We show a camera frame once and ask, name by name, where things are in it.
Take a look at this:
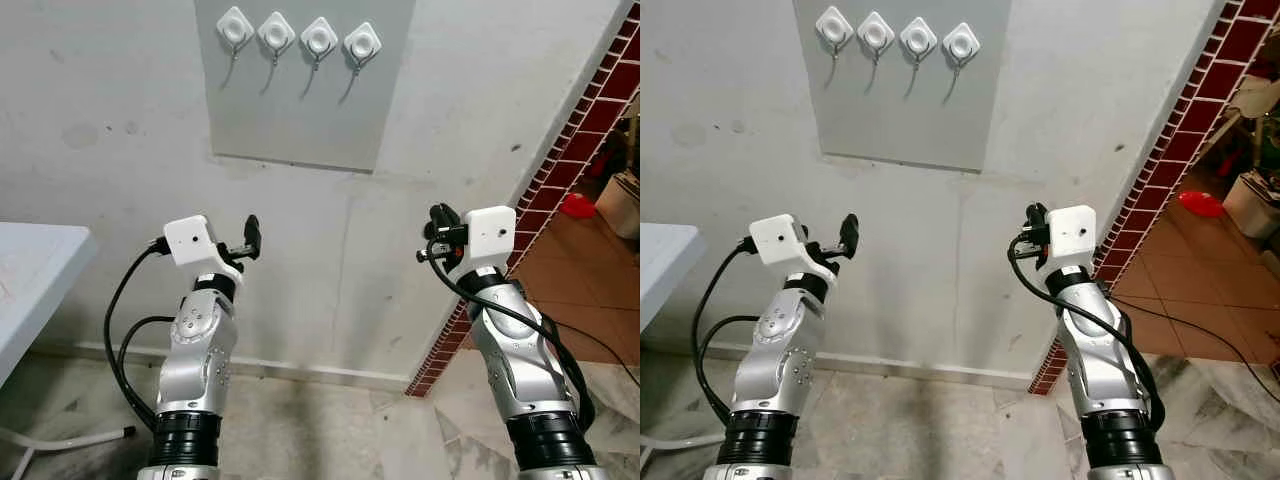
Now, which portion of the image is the white plastic bucket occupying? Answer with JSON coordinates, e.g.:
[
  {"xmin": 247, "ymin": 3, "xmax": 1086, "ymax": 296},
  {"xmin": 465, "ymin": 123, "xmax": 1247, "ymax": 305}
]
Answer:
[
  {"xmin": 594, "ymin": 169, "xmax": 641, "ymax": 242},
  {"xmin": 1221, "ymin": 169, "xmax": 1280, "ymax": 242}
]

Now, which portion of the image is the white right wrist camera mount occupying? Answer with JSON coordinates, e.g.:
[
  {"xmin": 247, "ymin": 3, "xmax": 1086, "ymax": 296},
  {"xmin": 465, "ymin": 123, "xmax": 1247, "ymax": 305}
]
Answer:
[
  {"xmin": 1040, "ymin": 204, "xmax": 1100, "ymax": 274},
  {"xmin": 455, "ymin": 205, "xmax": 519, "ymax": 277}
]

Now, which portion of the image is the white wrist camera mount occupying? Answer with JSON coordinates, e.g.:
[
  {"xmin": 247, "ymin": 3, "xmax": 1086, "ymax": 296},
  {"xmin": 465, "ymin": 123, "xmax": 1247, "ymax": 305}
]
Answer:
[
  {"xmin": 455, "ymin": 205, "xmax": 519, "ymax": 277},
  {"xmin": 162, "ymin": 214, "xmax": 245, "ymax": 287},
  {"xmin": 1040, "ymin": 204, "xmax": 1100, "ymax": 274},
  {"xmin": 747, "ymin": 213, "xmax": 837, "ymax": 289}
]

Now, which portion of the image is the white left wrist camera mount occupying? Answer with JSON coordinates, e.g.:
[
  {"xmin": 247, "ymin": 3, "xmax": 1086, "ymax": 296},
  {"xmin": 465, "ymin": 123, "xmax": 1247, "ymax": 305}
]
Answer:
[
  {"xmin": 747, "ymin": 213, "xmax": 837, "ymax": 289},
  {"xmin": 162, "ymin": 214, "xmax": 245, "ymax": 287}
]

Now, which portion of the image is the grey wall board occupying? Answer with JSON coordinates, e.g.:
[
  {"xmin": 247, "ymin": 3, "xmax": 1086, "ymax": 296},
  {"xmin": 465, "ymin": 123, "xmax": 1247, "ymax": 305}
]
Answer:
[
  {"xmin": 792, "ymin": 0, "xmax": 1014, "ymax": 174},
  {"xmin": 192, "ymin": 0, "xmax": 418, "ymax": 175}
]

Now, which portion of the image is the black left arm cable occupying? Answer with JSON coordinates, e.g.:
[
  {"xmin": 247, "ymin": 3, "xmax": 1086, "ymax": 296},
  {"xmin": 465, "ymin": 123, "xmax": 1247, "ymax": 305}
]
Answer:
[
  {"xmin": 103, "ymin": 238, "xmax": 178, "ymax": 433},
  {"xmin": 690, "ymin": 238, "xmax": 767, "ymax": 429}
]

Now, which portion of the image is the white adhesive wall hook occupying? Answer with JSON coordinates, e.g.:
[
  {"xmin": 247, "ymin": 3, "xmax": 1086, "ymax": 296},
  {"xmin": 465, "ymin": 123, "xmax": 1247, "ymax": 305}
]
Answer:
[
  {"xmin": 898, "ymin": 15, "xmax": 939, "ymax": 100},
  {"xmin": 856, "ymin": 10, "xmax": 897, "ymax": 95},
  {"xmin": 939, "ymin": 21, "xmax": 982, "ymax": 106},
  {"xmin": 215, "ymin": 5, "xmax": 256, "ymax": 90},
  {"xmin": 814, "ymin": 5, "xmax": 857, "ymax": 90},
  {"xmin": 337, "ymin": 21, "xmax": 384, "ymax": 107},
  {"xmin": 256, "ymin": 10, "xmax": 298, "ymax": 97},
  {"xmin": 299, "ymin": 15, "xmax": 341, "ymax": 100}
]

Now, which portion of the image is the thin black floor cable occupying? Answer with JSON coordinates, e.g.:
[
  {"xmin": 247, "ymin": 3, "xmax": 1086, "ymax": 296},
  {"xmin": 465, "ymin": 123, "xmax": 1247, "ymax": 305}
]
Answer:
[
  {"xmin": 553, "ymin": 318, "xmax": 641, "ymax": 393},
  {"xmin": 1108, "ymin": 294, "xmax": 1280, "ymax": 378}
]

